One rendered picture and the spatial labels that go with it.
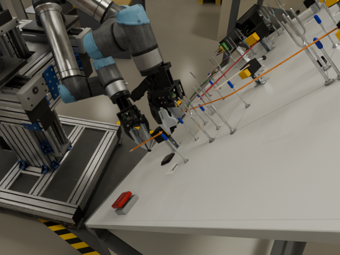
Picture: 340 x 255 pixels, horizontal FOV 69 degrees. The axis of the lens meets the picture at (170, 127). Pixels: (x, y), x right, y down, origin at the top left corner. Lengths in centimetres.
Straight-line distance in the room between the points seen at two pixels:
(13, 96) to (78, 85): 31
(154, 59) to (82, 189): 133
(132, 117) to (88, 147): 128
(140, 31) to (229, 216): 47
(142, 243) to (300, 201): 74
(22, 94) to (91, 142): 105
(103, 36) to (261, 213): 55
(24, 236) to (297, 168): 192
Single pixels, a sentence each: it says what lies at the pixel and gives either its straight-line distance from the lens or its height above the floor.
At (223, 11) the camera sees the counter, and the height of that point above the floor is 42.
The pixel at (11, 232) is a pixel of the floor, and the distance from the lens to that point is 216.
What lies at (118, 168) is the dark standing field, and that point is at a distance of 215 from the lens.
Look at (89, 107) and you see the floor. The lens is 277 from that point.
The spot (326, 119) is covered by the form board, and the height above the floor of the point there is 147.
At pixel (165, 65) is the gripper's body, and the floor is 138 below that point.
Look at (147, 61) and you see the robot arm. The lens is 66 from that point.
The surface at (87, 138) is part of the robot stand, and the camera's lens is 215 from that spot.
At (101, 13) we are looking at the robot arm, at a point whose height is 145.
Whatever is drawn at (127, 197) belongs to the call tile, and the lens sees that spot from 70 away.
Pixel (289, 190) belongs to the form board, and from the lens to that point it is 35.
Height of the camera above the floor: 173
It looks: 45 degrees down
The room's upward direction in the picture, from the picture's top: straight up
